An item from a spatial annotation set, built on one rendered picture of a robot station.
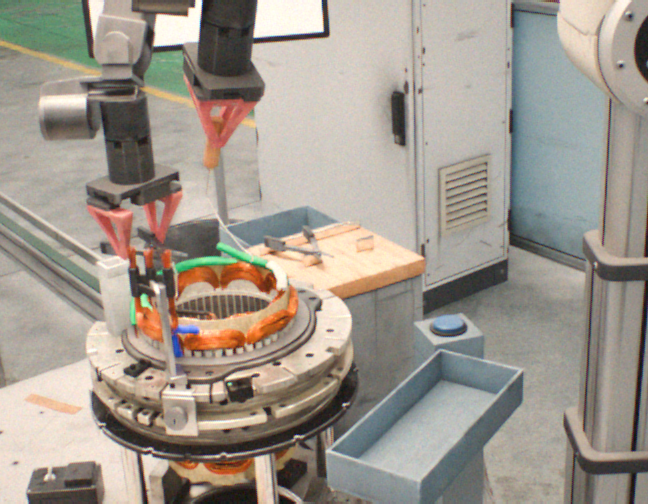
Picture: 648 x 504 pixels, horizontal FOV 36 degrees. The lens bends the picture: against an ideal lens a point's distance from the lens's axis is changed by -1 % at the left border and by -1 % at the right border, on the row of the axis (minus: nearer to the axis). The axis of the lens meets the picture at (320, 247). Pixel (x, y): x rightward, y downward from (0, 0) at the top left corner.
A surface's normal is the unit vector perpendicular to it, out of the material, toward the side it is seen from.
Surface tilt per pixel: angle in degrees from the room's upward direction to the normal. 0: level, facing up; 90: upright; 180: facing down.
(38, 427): 0
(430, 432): 0
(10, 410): 0
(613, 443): 90
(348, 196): 90
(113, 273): 90
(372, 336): 90
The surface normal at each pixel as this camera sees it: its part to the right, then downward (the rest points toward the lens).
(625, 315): 0.00, 0.38
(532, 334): -0.05, -0.93
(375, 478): -0.55, 0.34
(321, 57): -0.80, 0.26
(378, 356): 0.53, 0.29
